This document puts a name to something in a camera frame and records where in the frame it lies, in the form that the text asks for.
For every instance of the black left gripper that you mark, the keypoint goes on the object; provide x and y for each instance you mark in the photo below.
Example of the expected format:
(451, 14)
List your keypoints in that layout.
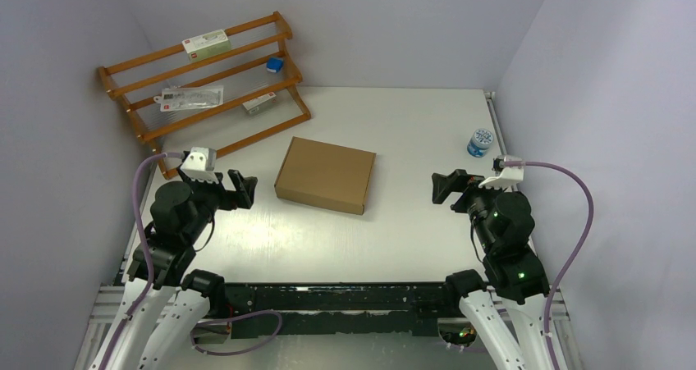
(244, 186)

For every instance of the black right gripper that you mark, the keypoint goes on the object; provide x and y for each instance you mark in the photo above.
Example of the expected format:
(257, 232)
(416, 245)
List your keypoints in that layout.
(456, 180)

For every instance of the brown cardboard box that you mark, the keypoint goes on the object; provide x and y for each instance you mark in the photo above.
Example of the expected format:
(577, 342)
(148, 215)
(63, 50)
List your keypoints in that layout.
(327, 176)

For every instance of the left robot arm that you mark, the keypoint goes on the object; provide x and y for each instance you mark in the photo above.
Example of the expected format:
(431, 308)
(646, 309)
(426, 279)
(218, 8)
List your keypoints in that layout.
(168, 248)

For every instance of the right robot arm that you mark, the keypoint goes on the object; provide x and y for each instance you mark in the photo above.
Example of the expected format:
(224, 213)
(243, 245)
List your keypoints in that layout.
(505, 259)

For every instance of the small white grey box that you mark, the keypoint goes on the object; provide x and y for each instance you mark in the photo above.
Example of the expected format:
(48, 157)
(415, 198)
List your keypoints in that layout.
(260, 104)

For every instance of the white green product box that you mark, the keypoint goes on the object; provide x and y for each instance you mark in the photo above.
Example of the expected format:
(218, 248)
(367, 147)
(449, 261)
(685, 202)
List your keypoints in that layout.
(206, 45)

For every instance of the blue white lidded jar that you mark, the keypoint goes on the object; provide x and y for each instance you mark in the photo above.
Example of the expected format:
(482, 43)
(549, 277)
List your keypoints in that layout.
(480, 142)

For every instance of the wooden tiered rack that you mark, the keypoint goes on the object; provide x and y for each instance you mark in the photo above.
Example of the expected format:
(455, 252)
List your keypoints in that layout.
(241, 71)

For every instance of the clear blister pack card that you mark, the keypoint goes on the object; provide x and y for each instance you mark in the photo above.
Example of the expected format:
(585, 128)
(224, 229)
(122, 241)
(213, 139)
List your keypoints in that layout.
(194, 98)

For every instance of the small blue cube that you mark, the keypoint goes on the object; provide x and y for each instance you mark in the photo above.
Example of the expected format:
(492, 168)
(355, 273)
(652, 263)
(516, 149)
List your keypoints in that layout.
(274, 64)

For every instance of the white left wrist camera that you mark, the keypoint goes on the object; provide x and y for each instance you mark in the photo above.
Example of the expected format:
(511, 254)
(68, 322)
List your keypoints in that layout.
(198, 165)

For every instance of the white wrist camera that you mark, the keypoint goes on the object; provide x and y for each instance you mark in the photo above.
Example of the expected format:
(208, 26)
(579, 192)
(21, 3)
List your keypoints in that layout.
(509, 172)
(198, 165)

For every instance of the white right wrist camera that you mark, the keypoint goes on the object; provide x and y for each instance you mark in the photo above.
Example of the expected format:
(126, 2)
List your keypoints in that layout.
(509, 172)

